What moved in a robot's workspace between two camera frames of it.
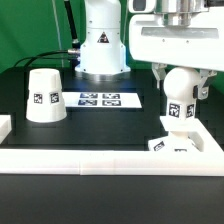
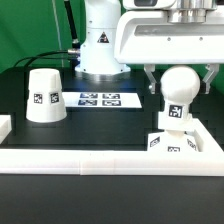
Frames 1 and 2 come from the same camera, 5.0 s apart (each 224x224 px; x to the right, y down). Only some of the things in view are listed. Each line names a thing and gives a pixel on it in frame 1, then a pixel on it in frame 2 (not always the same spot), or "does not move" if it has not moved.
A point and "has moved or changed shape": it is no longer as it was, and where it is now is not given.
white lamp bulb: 181,86 does not move
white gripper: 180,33 does not move
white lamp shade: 45,100 does not move
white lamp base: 177,141 has moved or changed shape
